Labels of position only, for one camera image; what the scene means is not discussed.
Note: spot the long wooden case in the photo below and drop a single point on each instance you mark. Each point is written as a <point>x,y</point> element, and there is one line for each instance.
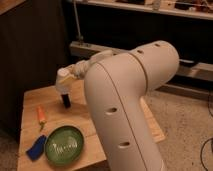
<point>199,71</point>

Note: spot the green plate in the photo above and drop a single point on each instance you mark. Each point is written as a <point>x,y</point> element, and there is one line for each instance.
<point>64,145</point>

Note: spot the black eraser block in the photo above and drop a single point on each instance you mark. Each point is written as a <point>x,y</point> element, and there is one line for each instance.
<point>66,100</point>

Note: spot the blue cloth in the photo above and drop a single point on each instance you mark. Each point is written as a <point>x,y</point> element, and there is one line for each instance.
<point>37,149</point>

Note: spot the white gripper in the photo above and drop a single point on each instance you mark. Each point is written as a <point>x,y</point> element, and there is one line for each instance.
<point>80,69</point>

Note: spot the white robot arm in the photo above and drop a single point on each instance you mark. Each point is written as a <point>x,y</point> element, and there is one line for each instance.
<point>113,87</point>

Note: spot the wooden table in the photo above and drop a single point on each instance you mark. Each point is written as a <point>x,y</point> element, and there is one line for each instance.
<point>56,116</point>

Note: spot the orange toy carrot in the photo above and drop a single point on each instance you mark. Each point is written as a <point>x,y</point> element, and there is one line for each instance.
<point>41,117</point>

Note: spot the metal stand pole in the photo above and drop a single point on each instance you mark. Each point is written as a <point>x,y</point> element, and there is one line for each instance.
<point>79,35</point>

